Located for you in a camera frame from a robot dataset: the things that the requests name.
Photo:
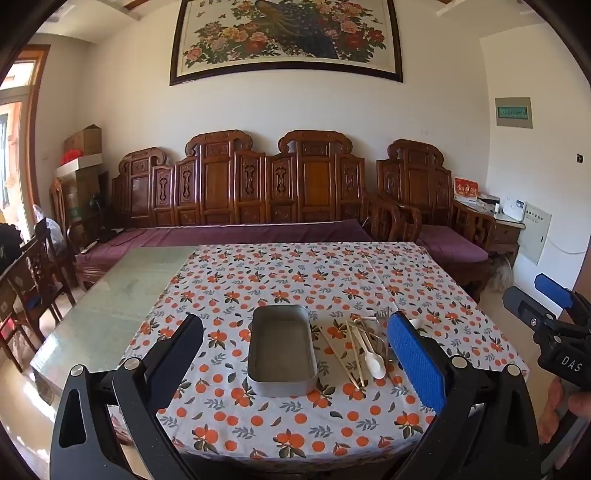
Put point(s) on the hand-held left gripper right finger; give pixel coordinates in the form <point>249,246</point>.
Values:
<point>413,360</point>

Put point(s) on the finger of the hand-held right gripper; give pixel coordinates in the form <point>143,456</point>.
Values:
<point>521,307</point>
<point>551,286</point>

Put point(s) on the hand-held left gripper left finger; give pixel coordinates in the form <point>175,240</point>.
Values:
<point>180,348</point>

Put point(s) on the white plastic spoon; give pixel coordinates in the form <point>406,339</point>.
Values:
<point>376,367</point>

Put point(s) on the small metal fork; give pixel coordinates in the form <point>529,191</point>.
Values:
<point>382,317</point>

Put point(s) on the rectangular metal tray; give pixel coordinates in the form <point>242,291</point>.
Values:
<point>281,350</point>

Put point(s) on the person's right hand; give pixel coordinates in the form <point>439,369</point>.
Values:
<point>579,406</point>

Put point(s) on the white ceramic spoon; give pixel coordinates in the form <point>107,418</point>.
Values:
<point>414,324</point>

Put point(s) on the pale fluffy bundle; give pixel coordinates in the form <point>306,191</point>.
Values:
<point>502,273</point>

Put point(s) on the grey electrical panel door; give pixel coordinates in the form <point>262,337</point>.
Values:
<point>533,233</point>

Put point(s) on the wooden side table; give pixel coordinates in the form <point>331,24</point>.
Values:
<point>505,233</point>

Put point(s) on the long purple seat cushion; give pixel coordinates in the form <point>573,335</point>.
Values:
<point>221,236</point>

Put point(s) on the red gift box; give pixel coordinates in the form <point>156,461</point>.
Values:
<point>467,191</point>

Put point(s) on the orange print tablecloth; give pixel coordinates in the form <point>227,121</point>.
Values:
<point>295,286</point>

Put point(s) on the dark wooden chair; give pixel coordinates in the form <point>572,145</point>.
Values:
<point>32,286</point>

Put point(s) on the carved wooden armchair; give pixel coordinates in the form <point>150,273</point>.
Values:
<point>415,184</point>

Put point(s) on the carved wooden sofa bench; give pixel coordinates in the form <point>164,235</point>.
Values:
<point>258,184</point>

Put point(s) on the white flat box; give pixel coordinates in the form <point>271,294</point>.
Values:
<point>81,166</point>

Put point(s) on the brown cardboard box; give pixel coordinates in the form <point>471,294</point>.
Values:
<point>84,141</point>

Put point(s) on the framed peacock flower painting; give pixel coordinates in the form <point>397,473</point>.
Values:
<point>286,37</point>

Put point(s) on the green framed wall panel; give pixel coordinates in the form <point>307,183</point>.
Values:
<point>513,112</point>

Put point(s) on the wooden door frame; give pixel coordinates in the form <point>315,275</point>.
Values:
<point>37,134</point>

